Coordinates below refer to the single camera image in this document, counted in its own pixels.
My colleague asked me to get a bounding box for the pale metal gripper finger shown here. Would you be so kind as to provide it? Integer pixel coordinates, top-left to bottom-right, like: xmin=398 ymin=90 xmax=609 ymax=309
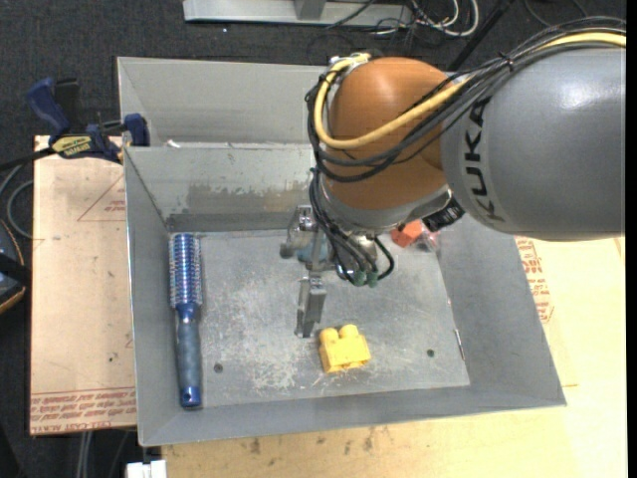
xmin=304 ymin=282 xmax=328 ymax=341
xmin=295 ymin=277 xmax=312 ymax=339

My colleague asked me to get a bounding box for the yellow toy building brick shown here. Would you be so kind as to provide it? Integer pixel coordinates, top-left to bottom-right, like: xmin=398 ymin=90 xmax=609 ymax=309
xmin=317 ymin=324 xmax=373 ymax=375

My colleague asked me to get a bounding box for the grey metal bin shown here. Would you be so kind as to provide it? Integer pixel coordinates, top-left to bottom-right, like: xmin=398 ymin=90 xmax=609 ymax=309
xmin=116 ymin=56 xmax=567 ymax=448

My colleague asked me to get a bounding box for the orange plastic block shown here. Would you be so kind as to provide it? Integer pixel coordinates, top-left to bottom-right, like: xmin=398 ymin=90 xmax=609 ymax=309
xmin=389 ymin=219 xmax=425 ymax=249

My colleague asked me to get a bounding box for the blue round hairbrush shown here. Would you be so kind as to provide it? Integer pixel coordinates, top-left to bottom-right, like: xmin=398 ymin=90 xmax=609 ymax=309
xmin=167 ymin=232 xmax=205 ymax=410

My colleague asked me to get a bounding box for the clear plastic thing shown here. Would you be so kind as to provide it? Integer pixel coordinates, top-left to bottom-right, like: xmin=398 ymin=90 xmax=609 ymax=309
xmin=416 ymin=228 xmax=443 ymax=255

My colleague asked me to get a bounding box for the brown cardboard board red print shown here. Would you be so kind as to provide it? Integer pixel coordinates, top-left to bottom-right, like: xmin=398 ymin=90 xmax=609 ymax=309
xmin=29 ymin=133 xmax=623 ymax=437

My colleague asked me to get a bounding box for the black cylinder on white bracket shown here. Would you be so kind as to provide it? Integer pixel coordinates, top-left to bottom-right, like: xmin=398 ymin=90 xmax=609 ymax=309
xmin=420 ymin=197 xmax=468 ymax=234

